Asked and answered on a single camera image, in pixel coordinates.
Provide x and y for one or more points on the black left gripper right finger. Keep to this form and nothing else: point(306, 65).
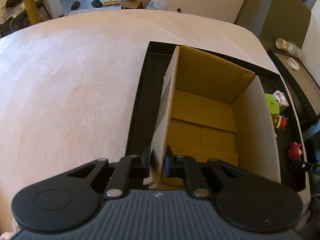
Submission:
point(187, 169)

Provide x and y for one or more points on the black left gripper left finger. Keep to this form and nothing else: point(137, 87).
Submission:
point(130, 171)

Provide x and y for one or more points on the brown cardboard box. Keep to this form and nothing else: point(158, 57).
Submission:
point(212, 108)

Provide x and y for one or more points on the red brown figurine toy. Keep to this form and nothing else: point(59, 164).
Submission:
point(279, 121)

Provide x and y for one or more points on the green hexagonal container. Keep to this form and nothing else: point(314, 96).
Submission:
point(272, 103)

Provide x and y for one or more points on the red round plush toy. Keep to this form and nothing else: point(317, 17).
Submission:
point(295, 152)

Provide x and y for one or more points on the white bed blanket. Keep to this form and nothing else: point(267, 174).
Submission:
point(68, 87)

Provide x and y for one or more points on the black rectangular tray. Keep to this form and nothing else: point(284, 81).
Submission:
point(145, 109)

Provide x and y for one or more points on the black side table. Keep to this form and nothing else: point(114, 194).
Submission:
point(303, 88)

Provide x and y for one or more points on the stacked paper cups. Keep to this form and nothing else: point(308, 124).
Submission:
point(288, 47)

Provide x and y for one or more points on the beige slipper right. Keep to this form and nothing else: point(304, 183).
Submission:
point(116, 2)

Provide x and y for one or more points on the beige slipper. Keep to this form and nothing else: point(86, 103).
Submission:
point(116, 2)
point(107, 2)

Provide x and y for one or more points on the beige slipper left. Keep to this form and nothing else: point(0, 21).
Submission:
point(107, 2)

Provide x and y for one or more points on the open cardboard box on floor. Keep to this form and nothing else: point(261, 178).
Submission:
point(134, 4)

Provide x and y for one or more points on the black slipper right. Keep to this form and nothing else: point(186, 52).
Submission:
point(97, 4)

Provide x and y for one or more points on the black slipper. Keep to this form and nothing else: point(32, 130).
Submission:
point(75, 5)
point(97, 4)

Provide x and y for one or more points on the black slipper left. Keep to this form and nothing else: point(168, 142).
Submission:
point(75, 5)

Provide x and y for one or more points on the brown cardboard panel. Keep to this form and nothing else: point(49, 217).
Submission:
point(286, 19)

